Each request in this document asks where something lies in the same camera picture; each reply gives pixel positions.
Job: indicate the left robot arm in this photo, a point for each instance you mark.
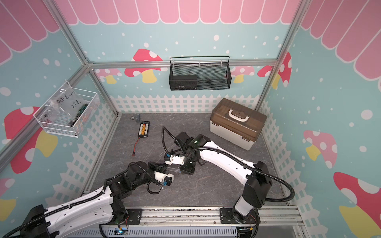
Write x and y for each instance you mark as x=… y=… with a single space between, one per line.
x=103 y=206

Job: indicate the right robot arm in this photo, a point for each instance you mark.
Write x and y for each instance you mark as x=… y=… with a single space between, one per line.
x=255 y=177

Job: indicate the small grey metal bracket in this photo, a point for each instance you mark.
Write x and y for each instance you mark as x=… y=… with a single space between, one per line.
x=136 y=118

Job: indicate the black box in mesh basket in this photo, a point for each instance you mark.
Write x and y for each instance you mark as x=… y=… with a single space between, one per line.
x=183 y=82

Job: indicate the black wire mesh basket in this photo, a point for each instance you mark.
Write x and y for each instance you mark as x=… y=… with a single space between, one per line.
x=213 y=72

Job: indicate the brown lid storage box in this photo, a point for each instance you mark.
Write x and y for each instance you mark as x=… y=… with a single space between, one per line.
x=236 y=123

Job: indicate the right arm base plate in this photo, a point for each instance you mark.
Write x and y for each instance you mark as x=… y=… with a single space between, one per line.
x=231 y=216

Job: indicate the white wire basket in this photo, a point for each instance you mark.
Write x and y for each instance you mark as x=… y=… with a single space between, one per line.
x=59 y=127

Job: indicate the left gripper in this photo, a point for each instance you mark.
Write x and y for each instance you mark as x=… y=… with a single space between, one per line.
x=156 y=167

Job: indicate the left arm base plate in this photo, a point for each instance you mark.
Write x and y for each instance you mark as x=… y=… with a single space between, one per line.
x=126 y=216

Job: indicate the clear plastic bag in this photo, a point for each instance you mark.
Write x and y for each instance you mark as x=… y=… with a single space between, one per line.
x=66 y=102

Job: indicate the black box with orange connectors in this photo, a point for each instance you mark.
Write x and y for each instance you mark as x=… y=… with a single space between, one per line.
x=143 y=129

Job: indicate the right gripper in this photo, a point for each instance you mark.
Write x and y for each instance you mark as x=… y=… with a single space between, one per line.
x=184 y=169

